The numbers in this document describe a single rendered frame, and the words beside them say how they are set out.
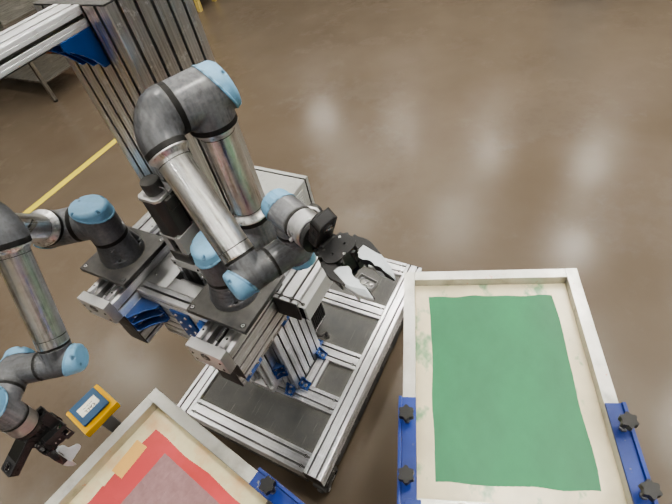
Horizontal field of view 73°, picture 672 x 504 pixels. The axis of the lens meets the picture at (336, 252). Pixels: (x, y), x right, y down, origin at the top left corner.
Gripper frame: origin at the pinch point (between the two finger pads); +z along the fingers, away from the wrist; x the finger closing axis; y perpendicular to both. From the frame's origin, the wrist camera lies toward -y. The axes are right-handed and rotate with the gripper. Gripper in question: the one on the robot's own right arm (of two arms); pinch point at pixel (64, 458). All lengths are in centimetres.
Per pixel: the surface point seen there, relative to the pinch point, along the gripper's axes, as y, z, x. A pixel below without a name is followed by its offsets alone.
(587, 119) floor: 384, 105, -48
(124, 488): 3.8, 12.7, -13.5
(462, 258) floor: 206, 107, -26
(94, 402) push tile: 14.5, 10.8, 18.0
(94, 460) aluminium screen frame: 3.6, 9.1, -0.8
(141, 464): 11.1, 12.7, -12.3
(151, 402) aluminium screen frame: 25.5, 8.9, -1.5
